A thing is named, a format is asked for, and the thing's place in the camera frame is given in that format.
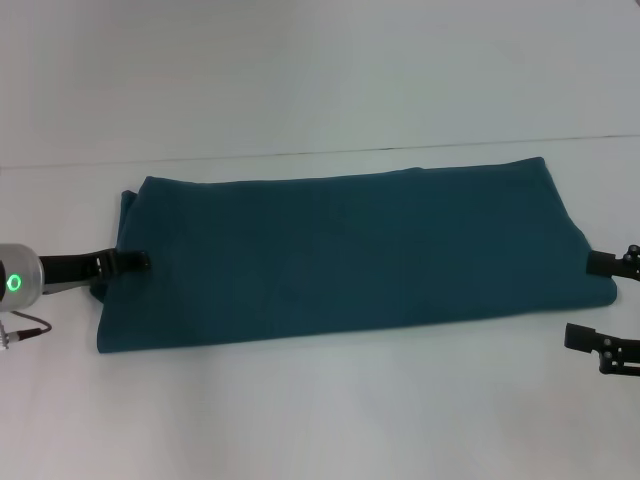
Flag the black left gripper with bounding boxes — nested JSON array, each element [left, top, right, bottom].
[[37, 248, 152, 297]]

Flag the teal FREE print T-shirt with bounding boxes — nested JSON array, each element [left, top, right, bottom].
[[89, 156, 617, 355]]

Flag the left arm gripper cable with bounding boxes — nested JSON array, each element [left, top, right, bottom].
[[0, 309, 54, 352]]

